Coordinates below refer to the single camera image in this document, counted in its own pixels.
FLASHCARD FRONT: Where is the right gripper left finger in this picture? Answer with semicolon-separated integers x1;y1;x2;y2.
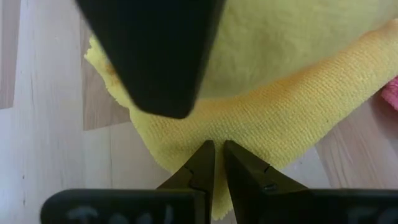
157;139;216;194

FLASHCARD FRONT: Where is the yellow microfiber towel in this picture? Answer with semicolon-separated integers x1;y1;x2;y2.
83;0;398;220

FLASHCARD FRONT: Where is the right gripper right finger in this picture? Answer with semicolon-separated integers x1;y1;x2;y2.
223;139;309;200

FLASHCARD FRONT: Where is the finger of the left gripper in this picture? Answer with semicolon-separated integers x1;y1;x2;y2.
74;0;227;119

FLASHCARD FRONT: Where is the pink microfiber towel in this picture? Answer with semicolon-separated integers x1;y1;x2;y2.
381;76;398;111

